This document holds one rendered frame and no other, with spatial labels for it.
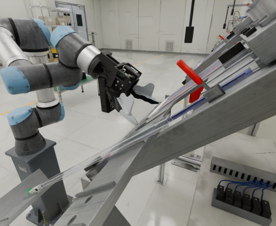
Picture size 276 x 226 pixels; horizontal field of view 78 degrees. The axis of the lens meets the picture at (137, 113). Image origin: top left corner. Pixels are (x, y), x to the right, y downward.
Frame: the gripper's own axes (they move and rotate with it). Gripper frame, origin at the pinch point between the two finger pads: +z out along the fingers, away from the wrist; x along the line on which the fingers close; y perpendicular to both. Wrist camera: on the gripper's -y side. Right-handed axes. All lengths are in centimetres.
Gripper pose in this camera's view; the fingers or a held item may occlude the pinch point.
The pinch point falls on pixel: (148, 115)
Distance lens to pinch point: 47.4
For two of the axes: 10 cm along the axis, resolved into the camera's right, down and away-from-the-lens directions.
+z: 7.7, 6.3, -1.1
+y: 4.6, -6.7, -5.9
